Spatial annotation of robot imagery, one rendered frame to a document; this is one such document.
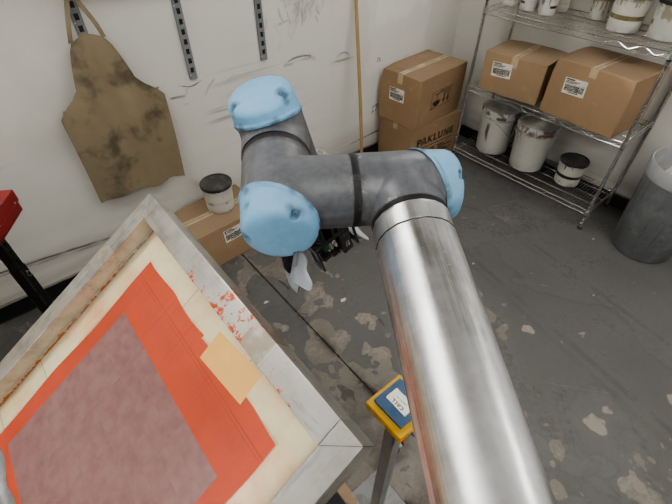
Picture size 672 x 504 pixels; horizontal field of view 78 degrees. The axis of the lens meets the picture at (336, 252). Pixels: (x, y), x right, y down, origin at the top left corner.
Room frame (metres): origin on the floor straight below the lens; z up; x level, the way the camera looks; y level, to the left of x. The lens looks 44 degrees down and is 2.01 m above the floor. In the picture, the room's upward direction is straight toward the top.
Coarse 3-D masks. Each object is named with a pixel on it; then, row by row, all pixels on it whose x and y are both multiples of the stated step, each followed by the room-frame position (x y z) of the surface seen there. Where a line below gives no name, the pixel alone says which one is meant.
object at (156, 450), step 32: (192, 352) 0.34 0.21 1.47; (192, 384) 0.30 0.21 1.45; (160, 416) 0.27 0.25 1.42; (192, 416) 0.26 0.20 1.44; (224, 416) 0.25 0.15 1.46; (256, 416) 0.24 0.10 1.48; (128, 448) 0.23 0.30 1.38; (160, 448) 0.23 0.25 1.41; (192, 448) 0.22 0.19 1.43; (224, 448) 0.21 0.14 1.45; (256, 448) 0.20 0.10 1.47; (96, 480) 0.20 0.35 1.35; (128, 480) 0.19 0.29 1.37; (160, 480) 0.19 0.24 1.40; (192, 480) 0.18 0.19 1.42; (224, 480) 0.17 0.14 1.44
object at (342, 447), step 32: (128, 224) 0.57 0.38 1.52; (160, 224) 0.54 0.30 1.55; (96, 256) 0.53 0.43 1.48; (128, 256) 0.54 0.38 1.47; (192, 256) 0.46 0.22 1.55; (96, 288) 0.49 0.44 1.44; (224, 288) 0.39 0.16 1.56; (64, 320) 0.45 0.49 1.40; (224, 320) 0.35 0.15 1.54; (256, 320) 0.33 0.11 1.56; (32, 352) 0.41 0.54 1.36; (256, 352) 0.29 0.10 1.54; (288, 352) 0.29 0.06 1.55; (0, 384) 0.36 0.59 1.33; (288, 384) 0.25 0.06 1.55; (320, 384) 0.25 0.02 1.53; (320, 416) 0.21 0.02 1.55; (320, 448) 0.18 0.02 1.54; (352, 448) 0.17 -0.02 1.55; (320, 480) 0.15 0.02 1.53
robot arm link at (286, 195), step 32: (256, 160) 0.35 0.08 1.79; (288, 160) 0.35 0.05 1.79; (320, 160) 0.35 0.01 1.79; (256, 192) 0.31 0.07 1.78; (288, 192) 0.30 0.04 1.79; (320, 192) 0.32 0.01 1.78; (352, 192) 0.32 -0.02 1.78; (256, 224) 0.28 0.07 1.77; (288, 224) 0.28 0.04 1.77; (320, 224) 0.31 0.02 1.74; (352, 224) 0.32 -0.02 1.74
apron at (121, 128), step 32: (64, 0) 2.08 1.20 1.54; (96, 64) 2.09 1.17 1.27; (96, 96) 2.05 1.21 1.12; (128, 96) 2.13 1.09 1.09; (160, 96) 2.24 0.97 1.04; (96, 128) 2.00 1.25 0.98; (128, 128) 2.10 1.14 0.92; (160, 128) 2.22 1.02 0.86; (96, 160) 1.96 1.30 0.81; (128, 160) 2.07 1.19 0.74; (160, 160) 2.17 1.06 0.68; (96, 192) 1.93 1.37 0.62; (128, 192) 2.01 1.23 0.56
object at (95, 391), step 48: (144, 288) 0.47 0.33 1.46; (96, 336) 0.42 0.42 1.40; (144, 336) 0.39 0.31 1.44; (192, 336) 0.36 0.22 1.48; (48, 384) 0.36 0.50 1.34; (96, 384) 0.34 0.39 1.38; (144, 384) 0.32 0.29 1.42; (48, 432) 0.28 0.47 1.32; (96, 432) 0.27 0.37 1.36; (48, 480) 0.22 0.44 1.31
